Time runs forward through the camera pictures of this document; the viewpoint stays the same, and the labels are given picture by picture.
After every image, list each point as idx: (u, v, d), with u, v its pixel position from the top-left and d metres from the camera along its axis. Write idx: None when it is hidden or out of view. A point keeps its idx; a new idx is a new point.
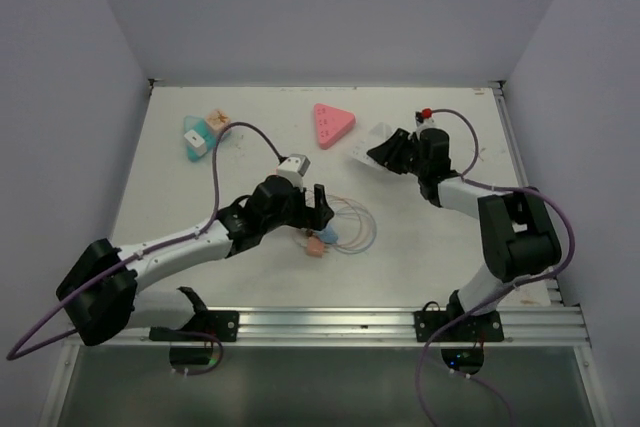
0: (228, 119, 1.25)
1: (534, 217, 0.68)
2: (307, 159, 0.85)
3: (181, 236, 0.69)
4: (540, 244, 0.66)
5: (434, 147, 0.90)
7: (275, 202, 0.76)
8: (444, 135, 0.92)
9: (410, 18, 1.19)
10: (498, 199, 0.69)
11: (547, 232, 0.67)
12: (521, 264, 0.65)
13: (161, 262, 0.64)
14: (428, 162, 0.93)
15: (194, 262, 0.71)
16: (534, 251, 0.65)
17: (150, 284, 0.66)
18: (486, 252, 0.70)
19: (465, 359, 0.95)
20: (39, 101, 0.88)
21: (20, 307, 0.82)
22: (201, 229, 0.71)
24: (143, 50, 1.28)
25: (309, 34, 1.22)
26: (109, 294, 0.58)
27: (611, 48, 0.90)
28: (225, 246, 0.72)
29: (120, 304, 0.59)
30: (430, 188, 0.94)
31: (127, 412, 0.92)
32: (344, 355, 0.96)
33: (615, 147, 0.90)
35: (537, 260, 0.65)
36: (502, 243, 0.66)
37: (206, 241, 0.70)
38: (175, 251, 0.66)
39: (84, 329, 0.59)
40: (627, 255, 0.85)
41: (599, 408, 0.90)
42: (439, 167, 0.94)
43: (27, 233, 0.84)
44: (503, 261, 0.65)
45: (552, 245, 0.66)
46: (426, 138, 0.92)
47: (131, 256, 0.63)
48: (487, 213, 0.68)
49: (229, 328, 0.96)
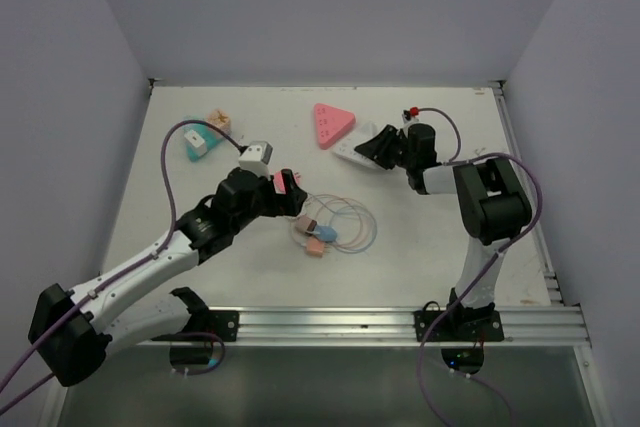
0: (228, 119, 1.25)
1: (504, 180, 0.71)
2: (268, 145, 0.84)
3: (139, 260, 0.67)
4: (510, 203, 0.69)
5: (423, 141, 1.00)
7: (240, 199, 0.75)
8: (430, 129, 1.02)
9: (411, 17, 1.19)
10: (469, 165, 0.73)
11: (518, 193, 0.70)
12: (493, 220, 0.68)
13: (118, 295, 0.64)
14: (417, 154, 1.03)
15: (160, 281, 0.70)
16: (505, 209, 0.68)
17: (116, 315, 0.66)
18: (465, 218, 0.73)
19: (465, 359, 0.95)
20: (38, 100, 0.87)
21: (20, 307, 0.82)
22: (160, 246, 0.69)
24: (143, 49, 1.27)
25: (310, 34, 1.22)
26: (68, 341, 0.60)
27: (613, 47, 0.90)
28: (192, 257, 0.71)
29: (82, 347, 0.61)
30: (417, 178, 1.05)
31: (129, 412, 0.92)
32: (344, 355, 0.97)
33: (616, 147, 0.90)
35: (511, 217, 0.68)
36: (477, 205, 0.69)
37: (167, 259, 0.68)
38: (132, 279, 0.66)
39: (58, 374, 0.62)
40: (628, 255, 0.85)
41: (599, 408, 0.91)
42: (426, 159, 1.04)
43: (27, 233, 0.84)
44: (478, 220, 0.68)
45: (522, 204, 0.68)
46: (416, 133, 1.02)
47: (84, 297, 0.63)
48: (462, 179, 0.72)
49: (229, 328, 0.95)
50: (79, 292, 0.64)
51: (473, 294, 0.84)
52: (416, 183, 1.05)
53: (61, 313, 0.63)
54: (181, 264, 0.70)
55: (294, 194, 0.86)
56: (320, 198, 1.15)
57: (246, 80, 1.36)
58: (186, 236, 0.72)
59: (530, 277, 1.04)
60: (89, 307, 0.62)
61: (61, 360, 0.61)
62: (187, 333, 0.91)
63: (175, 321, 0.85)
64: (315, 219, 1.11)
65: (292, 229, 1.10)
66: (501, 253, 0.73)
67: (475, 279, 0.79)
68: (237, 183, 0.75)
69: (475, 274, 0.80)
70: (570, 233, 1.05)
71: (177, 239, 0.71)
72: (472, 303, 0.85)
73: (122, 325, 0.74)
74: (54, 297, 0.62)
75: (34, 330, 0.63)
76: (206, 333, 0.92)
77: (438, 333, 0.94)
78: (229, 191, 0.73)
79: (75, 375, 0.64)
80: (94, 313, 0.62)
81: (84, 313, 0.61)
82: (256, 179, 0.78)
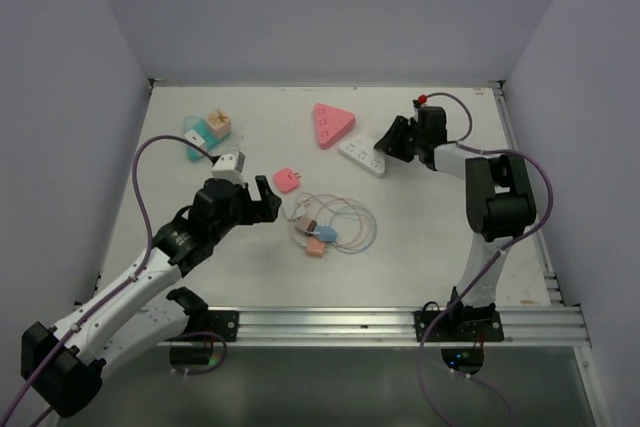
0: (228, 119, 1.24)
1: (515, 178, 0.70)
2: (241, 155, 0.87)
3: (117, 287, 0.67)
4: (517, 203, 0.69)
5: (432, 116, 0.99)
7: (218, 207, 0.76)
8: (439, 106, 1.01)
9: (411, 18, 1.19)
10: (483, 160, 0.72)
11: (526, 194, 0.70)
12: (497, 220, 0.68)
13: (102, 324, 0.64)
14: (425, 131, 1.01)
15: (144, 302, 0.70)
16: (511, 209, 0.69)
17: (105, 342, 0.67)
18: (470, 212, 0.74)
19: (465, 359, 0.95)
20: (38, 101, 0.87)
21: (20, 307, 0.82)
22: (139, 268, 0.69)
24: (143, 50, 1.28)
25: (309, 34, 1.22)
26: (57, 379, 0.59)
27: (612, 48, 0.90)
28: (175, 272, 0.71)
29: (73, 380, 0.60)
30: (427, 152, 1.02)
31: (129, 412, 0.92)
32: (343, 354, 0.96)
33: (616, 147, 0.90)
35: (514, 218, 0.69)
36: (482, 201, 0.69)
37: (147, 280, 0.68)
38: (114, 307, 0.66)
39: (55, 410, 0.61)
40: (627, 254, 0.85)
41: (599, 409, 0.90)
42: (436, 135, 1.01)
43: (27, 232, 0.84)
44: (482, 218, 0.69)
45: (528, 206, 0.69)
46: (425, 110, 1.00)
47: (67, 332, 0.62)
48: (476, 177, 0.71)
49: (229, 328, 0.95)
50: (62, 327, 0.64)
51: (474, 293, 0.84)
52: (425, 156, 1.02)
53: (48, 349, 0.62)
54: (162, 282, 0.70)
55: (269, 199, 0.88)
56: (320, 198, 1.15)
57: (246, 80, 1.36)
58: (164, 252, 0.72)
59: (530, 278, 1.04)
60: (73, 341, 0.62)
61: (55, 397, 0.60)
62: (187, 333, 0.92)
63: (174, 324, 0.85)
64: (315, 219, 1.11)
65: (293, 229, 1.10)
66: (504, 250, 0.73)
67: (475, 278, 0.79)
68: (213, 191, 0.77)
69: (476, 272, 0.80)
70: (570, 233, 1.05)
71: (155, 257, 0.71)
72: (472, 300, 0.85)
73: (116, 345, 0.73)
74: (37, 335, 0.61)
75: (25, 370, 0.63)
76: (206, 333, 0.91)
77: (438, 333, 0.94)
78: (205, 200, 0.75)
79: (76, 407, 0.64)
80: (79, 346, 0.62)
81: (69, 348, 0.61)
82: (231, 186, 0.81)
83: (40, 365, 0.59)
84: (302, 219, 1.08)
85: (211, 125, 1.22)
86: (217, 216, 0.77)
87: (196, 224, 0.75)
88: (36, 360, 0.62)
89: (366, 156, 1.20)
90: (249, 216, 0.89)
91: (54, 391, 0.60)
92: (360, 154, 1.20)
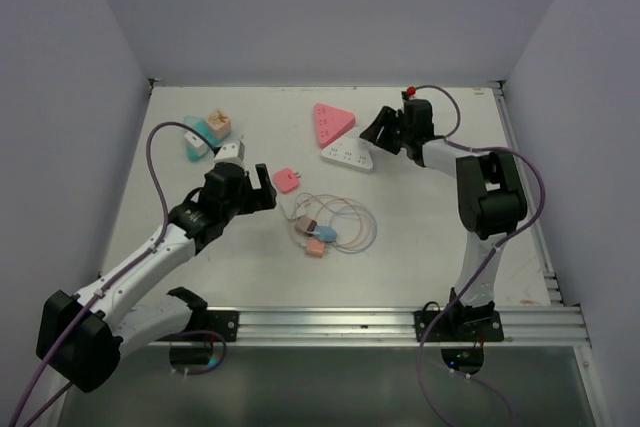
0: (228, 119, 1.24)
1: (506, 175, 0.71)
2: (243, 144, 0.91)
3: (137, 256, 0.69)
4: (508, 199, 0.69)
5: (418, 111, 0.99)
7: (229, 187, 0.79)
8: (425, 101, 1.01)
9: (411, 17, 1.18)
10: (473, 158, 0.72)
11: (516, 191, 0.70)
12: (490, 218, 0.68)
13: (125, 291, 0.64)
14: (412, 126, 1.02)
15: (161, 274, 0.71)
16: (504, 206, 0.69)
17: (125, 313, 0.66)
18: (461, 209, 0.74)
19: (465, 359, 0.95)
20: (37, 101, 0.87)
21: (18, 307, 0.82)
22: (157, 240, 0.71)
24: (143, 49, 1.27)
25: (309, 34, 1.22)
26: (84, 344, 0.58)
27: (613, 47, 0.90)
28: (190, 245, 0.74)
29: (100, 345, 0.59)
30: (416, 148, 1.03)
31: (128, 413, 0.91)
32: (345, 354, 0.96)
33: (617, 147, 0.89)
35: (507, 214, 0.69)
36: (475, 200, 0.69)
37: (166, 250, 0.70)
38: (136, 274, 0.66)
39: (78, 379, 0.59)
40: (627, 254, 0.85)
41: (599, 409, 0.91)
42: (422, 129, 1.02)
43: (26, 232, 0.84)
44: (475, 215, 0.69)
45: (520, 202, 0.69)
46: (411, 104, 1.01)
47: (92, 298, 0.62)
48: (467, 173, 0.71)
49: (229, 328, 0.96)
50: (85, 295, 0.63)
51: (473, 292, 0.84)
52: (414, 153, 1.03)
53: (71, 316, 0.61)
54: (177, 256, 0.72)
55: (269, 187, 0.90)
56: (320, 198, 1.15)
57: (246, 80, 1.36)
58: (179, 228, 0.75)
59: (530, 278, 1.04)
60: (99, 306, 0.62)
61: (77, 366, 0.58)
62: (187, 332, 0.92)
63: (177, 318, 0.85)
64: (315, 219, 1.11)
65: (292, 229, 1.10)
66: (498, 247, 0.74)
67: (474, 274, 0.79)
68: (224, 172, 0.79)
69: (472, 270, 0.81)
70: (570, 234, 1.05)
71: (171, 233, 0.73)
72: (472, 301, 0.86)
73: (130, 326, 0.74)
74: (58, 305, 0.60)
75: (41, 346, 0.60)
76: (207, 333, 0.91)
77: (437, 333, 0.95)
78: (218, 179, 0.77)
79: (97, 379, 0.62)
80: (105, 311, 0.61)
81: (96, 312, 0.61)
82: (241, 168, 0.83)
83: (64, 332, 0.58)
84: (302, 219, 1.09)
85: (211, 125, 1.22)
86: (229, 195, 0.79)
87: (208, 203, 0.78)
88: (58, 328, 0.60)
89: (351, 156, 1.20)
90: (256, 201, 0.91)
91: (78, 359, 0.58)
92: (346, 154, 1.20)
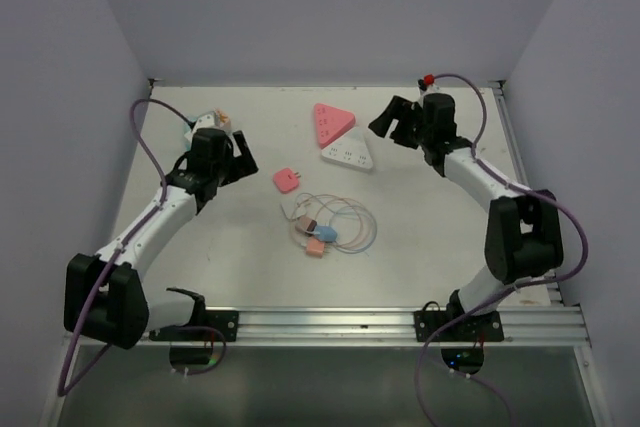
0: (228, 119, 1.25)
1: (545, 224, 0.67)
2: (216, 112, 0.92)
3: (147, 213, 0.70)
4: (544, 250, 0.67)
5: (439, 109, 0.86)
7: (216, 147, 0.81)
8: (448, 97, 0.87)
9: (410, 17, 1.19)
10: (512, 203, 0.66)
11: (553, 241, 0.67)
12: (521, 270, 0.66)
13: (144, 243, 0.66)
14: (432, 125, 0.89)
15: (169, 230, 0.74)
16: (537, 257, 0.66)
17: (145, 267, 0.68)
18: (488, 248, 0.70)
19: (465, 359, 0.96)
20: (37, 101, 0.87)
21: (19, 306, 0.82)
22: (160, 199, 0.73)
24: (144, 49, 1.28)
25: (310, 34, 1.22)
26: (116, 296, 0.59)
27: (612, 47, 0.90)
28: (191, 203, 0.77)
29: (132, 294, 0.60)
30: (435, 152, 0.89)
31: (128, 412, 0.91)
32: (344, 354, 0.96)
33: (616, 146, 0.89)
35: (539, 265, 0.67)
36: (509, 252, 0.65)
37: (171, 207, 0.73)
38: (151, 228, 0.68)
39: (116, 334, 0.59)
40: (627, 253, 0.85)
41: (599, 409, 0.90)
42: (443, 131, 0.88)
43: (26, 231, 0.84)
44: (506, 267, 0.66)
45: (554, 253, 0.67)
46: (431, 100, 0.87)
47: (115, 251, 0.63)
48: (508, 222, 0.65)
49: (229, 328, 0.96)
50: (106, 252, 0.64)
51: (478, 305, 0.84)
52: (433, 158, 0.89)
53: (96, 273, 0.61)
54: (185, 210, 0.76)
55: (247, 154, 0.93)
56: (320, 198, 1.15)
57: (246, 80, 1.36)
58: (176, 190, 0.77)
59: None
60: (124, 258, 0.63)
61: (111, 321, 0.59)
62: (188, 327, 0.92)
63: (182, 303, 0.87)
64: (315, 219, 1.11)
65: (292, 229, 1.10)
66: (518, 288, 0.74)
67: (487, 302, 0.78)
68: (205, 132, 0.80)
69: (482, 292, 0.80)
70: (569, 234, 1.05)
71: (172, 192, 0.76)
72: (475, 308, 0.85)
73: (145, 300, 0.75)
74: (79, 268, 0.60)
75: (72, 313, 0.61)
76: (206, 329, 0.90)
77: (438, 334, 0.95)
78: (204, 140, 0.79)
79: (134, 337, 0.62)
80: (132, 260, 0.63)
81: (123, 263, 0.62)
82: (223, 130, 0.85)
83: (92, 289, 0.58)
84: (302, 219, 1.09)
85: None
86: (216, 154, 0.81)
87: (198, 165, 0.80)
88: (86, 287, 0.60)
89: (351, 156, 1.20)
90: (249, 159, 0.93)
91: (113, 313, 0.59)
92: (346, 154, 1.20)
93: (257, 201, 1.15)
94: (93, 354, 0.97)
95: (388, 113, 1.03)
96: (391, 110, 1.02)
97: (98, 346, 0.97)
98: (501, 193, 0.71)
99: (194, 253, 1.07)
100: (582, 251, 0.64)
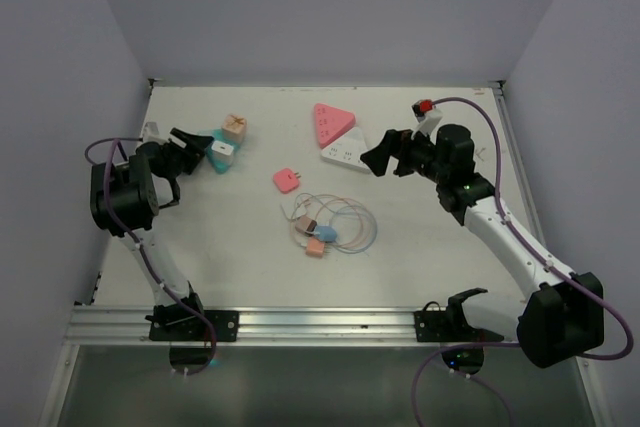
0: (242, 120, 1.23)
1: (589, 314, 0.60)
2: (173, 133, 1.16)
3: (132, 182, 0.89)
4: (586, 337, 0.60)
5: (457, 150, 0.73)
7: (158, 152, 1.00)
8: (468, 133, 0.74)
9: (411, 17, 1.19)
10: (555, 296, 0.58)
11: (596, 329, 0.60)
12: (558, 358, 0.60)
13: None
14: (450, 167, 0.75)
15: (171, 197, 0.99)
16: (577, 345, 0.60)
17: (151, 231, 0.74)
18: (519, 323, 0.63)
19: (465, 359, 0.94)
20: (37, 100, 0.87)
21: (17, 305, 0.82)
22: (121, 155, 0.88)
24: (144, 49, 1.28)
25: (310, 34, 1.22)
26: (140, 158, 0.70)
27: (613, 47, 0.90)
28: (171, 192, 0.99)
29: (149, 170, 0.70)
30: (454, 196, 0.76)
31: (128, 412, 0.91)
32: (344, 354, 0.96)
33: (617, 148, 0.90)
35: (578, 350, 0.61)
36: (548, 345, 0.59)
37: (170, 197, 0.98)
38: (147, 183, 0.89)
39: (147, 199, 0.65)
40: (628, 255, 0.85)
41: (599, 408, 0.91)
42: (462, 172, 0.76)
43: (25, 231, 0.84)
44: (543, 358, 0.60)
45: (596, 338, 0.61)
46: (448, 138, 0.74)
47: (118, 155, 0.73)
48: (550, 319, 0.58)
49: (229, 328, 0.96)
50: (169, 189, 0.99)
51: (478, 317, 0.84)
52: (451, 203, 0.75)
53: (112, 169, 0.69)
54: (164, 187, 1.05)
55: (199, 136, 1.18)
56: (320, 198, 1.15)
57: (245, 80, 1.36)
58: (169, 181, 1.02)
59: None
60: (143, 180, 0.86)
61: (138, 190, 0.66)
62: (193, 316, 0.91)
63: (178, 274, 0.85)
64: (315, 219, 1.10)
65: (292, 229, 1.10)
66: None
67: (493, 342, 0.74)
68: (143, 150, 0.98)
69: (489, 311, 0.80)
70: (569, 234, 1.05)
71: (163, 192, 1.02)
72: (479, 325, 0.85)
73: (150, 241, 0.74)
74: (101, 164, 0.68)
75: (98, 189, 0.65)
76: (202, 319, 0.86)
77: (438, 333, 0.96)
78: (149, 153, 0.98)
79: (156, 202, 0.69)
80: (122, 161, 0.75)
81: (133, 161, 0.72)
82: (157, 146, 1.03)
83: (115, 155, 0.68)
84: (302, 219, 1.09)
85: (231, 130, 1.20)
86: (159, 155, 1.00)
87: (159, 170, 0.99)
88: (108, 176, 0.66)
89: (351, 156, 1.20)
90: (195, 139, 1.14)
91: (139, 172, 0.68)
92: (346, 154, 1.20)
93: (256, 201, 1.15)
94: (93, 354, 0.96)
95: (383, 148, 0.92)
96: (387, 145, 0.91)
97: (99, 346, 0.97)
98: (541, 278, 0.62)
99: (194, 254, 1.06)
100: (627, 350, 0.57)
